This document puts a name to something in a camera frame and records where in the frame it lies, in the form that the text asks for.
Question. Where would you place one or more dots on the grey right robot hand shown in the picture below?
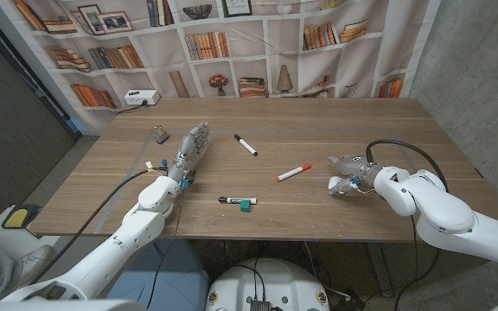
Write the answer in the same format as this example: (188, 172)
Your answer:
(355, 165)

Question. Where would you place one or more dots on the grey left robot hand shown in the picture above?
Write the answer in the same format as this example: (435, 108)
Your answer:
(190, 149)

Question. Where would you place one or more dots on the white airpods case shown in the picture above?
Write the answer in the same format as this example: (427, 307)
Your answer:
(332, 181)

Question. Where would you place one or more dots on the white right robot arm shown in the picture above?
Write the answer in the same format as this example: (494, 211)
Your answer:
(443, 211)

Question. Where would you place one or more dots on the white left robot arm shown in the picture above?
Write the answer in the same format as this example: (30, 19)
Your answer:
(115, 250)

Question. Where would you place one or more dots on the slim white marker black cap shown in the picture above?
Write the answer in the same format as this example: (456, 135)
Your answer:
(245, 144)

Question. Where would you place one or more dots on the slim white marker red cap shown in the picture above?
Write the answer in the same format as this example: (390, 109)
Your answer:
(293, 173)

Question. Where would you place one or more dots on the thick black labelled marker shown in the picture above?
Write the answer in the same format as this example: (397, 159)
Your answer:
(237, 200)

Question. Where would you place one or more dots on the white power strip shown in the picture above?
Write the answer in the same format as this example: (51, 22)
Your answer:
(142, 97)

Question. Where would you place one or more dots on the small green cube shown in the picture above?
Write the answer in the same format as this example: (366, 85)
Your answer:
(245, 206)

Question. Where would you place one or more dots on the printed bookshelf backdrop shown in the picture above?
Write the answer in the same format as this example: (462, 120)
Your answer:
(167, 65)

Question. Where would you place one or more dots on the grey table leg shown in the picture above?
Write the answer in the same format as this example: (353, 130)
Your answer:
(378, 268)

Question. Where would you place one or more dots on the blue floor mat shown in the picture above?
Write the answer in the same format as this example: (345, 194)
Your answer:
(180, 281)

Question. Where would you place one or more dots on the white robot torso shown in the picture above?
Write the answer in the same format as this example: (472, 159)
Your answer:
(266, 285)

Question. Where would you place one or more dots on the dark perforated panel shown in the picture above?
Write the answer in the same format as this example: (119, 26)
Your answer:
(15, 129)

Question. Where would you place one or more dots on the yellow and black pedal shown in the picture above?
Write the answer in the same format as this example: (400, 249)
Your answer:
(17, 217)

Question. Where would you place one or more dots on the white shoe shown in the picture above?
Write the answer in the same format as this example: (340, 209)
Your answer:
(35, 261)

